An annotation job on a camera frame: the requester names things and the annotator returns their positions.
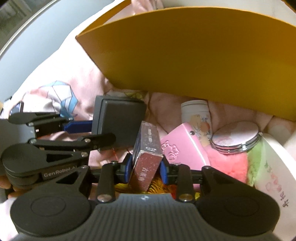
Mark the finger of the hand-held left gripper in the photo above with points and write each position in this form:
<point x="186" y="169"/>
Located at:
<point x="99" y="141"/>
<point x="78" y="127"/>

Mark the green fluffy pompom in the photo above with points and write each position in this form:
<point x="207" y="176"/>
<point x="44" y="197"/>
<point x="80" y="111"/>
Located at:
<point x="255" y="160"/>

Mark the red and green feather toy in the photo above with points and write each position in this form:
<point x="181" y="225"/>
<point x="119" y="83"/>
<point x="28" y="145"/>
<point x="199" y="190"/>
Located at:
<point x="159" y="188"/>

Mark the person's left hand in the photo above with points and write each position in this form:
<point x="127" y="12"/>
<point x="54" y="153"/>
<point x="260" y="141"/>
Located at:
<point x="4" y="182"/>

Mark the maroon glitter box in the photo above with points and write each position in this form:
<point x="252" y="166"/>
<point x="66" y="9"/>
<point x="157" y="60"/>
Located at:
<point x="145" y="169"/>

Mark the window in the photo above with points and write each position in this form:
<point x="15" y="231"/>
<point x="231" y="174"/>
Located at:
<point x="11" y="14"/>

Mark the orange cardboard box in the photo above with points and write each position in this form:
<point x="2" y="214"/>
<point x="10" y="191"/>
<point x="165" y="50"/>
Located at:
<point x="185" y="58"/>

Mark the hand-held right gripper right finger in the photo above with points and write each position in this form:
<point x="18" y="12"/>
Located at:
<point x="163" y="171"/>

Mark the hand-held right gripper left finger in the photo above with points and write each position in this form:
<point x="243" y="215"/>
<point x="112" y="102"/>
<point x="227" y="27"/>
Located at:
<point x="128" y="169"/>

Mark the white floral cup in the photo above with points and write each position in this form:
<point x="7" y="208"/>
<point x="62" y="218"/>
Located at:
<point x="194" y="111"/>

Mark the pink printed duvet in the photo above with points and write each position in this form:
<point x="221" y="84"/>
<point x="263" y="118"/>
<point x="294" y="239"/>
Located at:
<point x="76" y="74"/>

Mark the pink fluffy pompom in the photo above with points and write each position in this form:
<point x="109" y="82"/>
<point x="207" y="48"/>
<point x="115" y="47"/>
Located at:
<point x="229" y="164"/>

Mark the white cardboard box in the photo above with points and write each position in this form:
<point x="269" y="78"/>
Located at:
<point x="272" y="166"/>

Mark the round compact mirror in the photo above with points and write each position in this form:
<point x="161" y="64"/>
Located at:
<point x="235" y="134"/>

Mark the dark grey box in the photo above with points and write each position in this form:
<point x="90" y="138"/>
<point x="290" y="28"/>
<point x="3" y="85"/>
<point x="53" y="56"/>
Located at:
<point x="122" y="118"/>

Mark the pink case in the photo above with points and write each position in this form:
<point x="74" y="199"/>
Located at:
<point x="182" y="143"/>

